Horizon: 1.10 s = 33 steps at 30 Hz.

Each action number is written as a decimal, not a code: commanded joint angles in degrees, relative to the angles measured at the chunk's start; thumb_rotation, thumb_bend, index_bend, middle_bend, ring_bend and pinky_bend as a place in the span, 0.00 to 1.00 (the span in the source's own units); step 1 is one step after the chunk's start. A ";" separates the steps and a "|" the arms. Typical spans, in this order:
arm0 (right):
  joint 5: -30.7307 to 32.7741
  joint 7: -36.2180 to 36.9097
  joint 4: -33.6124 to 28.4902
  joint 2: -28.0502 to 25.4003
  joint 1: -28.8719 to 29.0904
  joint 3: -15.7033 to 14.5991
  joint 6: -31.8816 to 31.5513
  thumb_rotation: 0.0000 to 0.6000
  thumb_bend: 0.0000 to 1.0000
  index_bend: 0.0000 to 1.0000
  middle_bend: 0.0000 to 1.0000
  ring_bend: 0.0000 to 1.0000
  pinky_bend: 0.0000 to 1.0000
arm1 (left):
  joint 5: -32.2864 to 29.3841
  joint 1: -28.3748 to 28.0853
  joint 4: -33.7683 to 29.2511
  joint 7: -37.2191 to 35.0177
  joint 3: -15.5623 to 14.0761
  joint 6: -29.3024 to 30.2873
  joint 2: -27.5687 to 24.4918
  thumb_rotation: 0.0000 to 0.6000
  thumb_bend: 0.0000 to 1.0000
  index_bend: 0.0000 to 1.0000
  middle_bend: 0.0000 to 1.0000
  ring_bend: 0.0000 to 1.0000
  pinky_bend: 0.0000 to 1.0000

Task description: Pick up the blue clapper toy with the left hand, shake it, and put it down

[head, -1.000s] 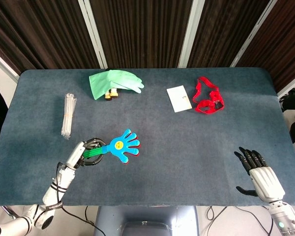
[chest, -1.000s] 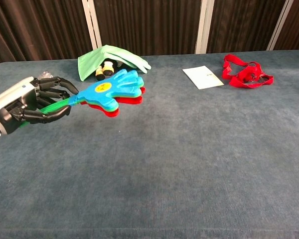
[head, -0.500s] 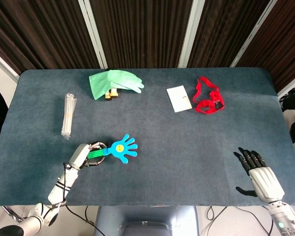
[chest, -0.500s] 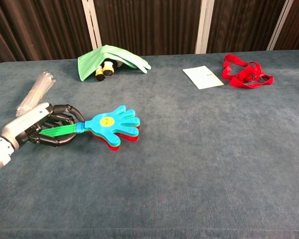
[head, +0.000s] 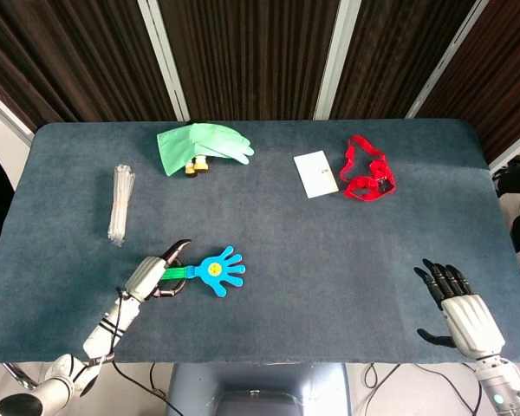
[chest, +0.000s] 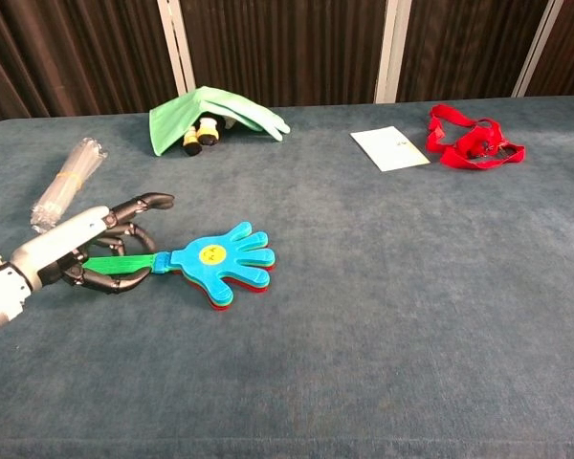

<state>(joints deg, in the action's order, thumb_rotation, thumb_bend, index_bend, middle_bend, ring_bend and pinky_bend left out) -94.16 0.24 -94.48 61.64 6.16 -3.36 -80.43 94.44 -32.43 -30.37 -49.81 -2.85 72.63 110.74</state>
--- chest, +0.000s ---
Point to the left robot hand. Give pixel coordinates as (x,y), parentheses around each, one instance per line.
(86,244)

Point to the blue hand-shaped clapper toy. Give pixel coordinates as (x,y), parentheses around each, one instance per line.
(210,263)

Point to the bundle of clear plastic straws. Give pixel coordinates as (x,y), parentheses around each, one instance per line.
(67,184)

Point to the two small dark bottles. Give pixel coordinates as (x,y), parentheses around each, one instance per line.
(202,136)

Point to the green rubber gloves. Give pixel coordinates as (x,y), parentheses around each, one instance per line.
(205,117)

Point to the white card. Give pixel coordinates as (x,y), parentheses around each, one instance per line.
(389,148)

